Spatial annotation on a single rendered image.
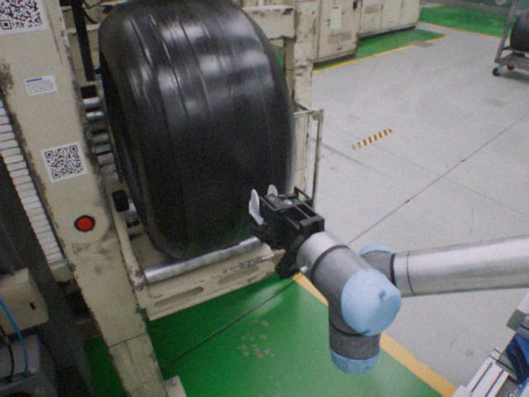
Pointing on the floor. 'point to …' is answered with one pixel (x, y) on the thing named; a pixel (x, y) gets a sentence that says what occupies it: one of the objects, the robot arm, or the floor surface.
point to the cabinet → (336, 31)
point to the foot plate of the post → (174, 387)
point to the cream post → (78, 196)
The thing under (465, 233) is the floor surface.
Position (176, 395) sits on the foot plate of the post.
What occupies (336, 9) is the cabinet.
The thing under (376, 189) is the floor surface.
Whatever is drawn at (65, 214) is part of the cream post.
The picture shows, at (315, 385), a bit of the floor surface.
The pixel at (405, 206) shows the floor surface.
